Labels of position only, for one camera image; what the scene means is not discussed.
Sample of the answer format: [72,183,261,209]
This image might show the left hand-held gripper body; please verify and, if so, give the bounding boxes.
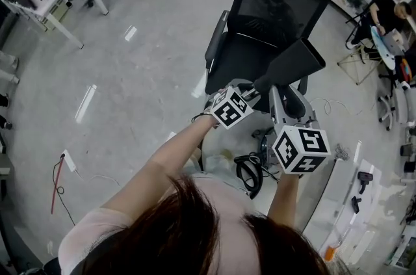
[204,86,254,130]

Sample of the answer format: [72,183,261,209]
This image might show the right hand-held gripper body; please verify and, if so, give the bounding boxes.
[272,116,332,175]

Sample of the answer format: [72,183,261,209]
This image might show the black vacuum nozzle attachment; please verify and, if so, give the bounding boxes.
[253,38,327,96]

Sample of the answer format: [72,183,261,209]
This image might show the person's right forearm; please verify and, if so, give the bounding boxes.
[266,172,302,232]

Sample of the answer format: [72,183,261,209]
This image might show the person's left forearm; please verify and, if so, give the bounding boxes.
[103,119,217,219]

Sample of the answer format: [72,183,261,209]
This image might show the black mesh office chair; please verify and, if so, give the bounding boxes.
[204,0,329,114]

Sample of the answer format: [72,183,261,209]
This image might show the white low bench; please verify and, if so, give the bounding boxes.
[302,158,400,268]

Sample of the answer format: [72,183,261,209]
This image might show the person's grey jeans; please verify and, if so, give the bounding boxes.
[194,150,251,200]

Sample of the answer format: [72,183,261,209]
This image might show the black brush attachment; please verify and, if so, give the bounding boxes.
[357,171,374,195]

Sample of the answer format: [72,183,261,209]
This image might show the white office chair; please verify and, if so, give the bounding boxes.
[378,81,416,131]

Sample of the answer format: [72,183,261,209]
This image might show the round blue folding table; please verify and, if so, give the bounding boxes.
[337,25,397,86]

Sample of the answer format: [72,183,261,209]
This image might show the orange and blue bag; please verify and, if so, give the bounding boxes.
[398,58,413,81]

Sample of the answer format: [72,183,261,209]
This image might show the silver laptop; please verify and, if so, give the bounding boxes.
[383,29,404,52]

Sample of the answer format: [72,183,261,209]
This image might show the white power strip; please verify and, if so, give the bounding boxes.
[62,150,79,172]

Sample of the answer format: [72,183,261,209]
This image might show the person's pink shirt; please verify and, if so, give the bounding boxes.
[58,172,261,275]

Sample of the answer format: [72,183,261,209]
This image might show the black wrist strap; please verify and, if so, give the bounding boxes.
[191,112,213,124]

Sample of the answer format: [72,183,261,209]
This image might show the grey coiled cable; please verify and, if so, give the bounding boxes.
[334,143,352,161]

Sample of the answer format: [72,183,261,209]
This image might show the black vacuum hose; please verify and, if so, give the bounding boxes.
[233,127,281,200]

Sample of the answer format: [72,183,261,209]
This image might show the black floor cable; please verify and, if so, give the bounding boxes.
[53,153,77,226]

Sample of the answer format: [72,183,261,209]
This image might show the red cable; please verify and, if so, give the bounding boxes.
[51,156,66,215]

